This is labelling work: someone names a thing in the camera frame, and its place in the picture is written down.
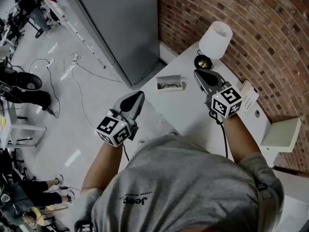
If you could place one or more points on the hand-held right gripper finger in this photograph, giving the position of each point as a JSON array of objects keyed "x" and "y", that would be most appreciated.
[
  {"x": 217, "y": 81},
  {"x": 202, "y": 83}
]

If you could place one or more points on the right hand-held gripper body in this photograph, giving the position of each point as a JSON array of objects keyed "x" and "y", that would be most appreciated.
[{"x": 227, "y": 103}]

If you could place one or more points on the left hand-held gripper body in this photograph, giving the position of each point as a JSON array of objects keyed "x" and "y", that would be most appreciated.
[{"x": 111, "y": 129}]

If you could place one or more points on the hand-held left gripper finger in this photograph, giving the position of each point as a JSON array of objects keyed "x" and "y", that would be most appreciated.
[
  {"x": 136, "y": 110},
  {"x": 122, "y": 104}
]

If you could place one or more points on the small white box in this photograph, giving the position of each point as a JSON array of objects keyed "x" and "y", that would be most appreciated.
[{"x": 169, "y": 78}]

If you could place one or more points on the person's left forearm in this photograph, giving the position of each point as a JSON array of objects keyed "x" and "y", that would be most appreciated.
[{"x": 101, "y": 165}]

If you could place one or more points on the person's right forearm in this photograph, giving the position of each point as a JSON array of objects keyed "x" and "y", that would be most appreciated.
[{"x": 237, "y": 139}]

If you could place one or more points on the black thin-framed eyeglasses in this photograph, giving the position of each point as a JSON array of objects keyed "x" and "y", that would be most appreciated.
[{"x": 165, "y": 85}]

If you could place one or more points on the white desk telephone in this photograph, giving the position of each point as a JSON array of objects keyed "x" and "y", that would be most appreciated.
[{"x": 249, "y": 98}]

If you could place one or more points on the white table lamp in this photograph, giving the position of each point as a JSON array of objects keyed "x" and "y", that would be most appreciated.
[{"x": 214, "y": 40}]

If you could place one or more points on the person's grey t-shirt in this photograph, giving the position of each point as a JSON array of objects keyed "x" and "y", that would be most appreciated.
[{"x": 181, "y": 178}]

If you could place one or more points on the white power strip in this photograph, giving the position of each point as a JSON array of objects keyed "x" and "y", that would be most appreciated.
[{"x": 50, "y": 64}]

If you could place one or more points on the white table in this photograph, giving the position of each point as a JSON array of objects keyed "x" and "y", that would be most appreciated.
[{"x": 26, "y": 128}]

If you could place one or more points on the black office chair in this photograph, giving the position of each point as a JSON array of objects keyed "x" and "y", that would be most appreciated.
[{"x": 36, "y": 16}]

